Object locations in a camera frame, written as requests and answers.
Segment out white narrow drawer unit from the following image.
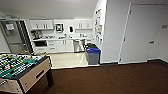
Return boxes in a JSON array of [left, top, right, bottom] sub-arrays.
[[85, 38, 95, 46]]

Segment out stainless steel refrigerator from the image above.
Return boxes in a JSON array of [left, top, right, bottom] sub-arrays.
[[0, 18, 34, 55]]

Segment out stainless steel dishwasher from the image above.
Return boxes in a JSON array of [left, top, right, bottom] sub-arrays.
[[73, 39, 86, 53]]

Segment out dark door handle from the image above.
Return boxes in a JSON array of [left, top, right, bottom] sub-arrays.
[[148, 40, 156, 45]]

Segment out white two-door wall cabinet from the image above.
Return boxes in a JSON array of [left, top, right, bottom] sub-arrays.
[[29, 19, 55, 31]]

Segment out white sink base cabinet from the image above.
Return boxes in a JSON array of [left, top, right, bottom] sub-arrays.
[[55, 39, 75, 53]]

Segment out grey bin green lid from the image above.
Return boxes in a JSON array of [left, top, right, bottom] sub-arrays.
[[84, 42, 96, 49]]

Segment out foosball gaming table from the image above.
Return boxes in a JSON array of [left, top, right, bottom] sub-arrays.
[[0, 52, 55, 94]]

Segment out white room door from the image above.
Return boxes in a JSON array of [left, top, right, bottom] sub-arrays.
[[118, 3, 168, 64]]

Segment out black built-in microwave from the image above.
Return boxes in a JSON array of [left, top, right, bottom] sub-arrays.
[[33, 40, 49, 48]]

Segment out grey bin blue lid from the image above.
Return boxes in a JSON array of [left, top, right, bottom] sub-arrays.
[[85, 47, 102, 66]]

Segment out black coffee machine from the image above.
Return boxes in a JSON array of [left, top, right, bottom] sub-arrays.
[[30, 30, 44, 40]]

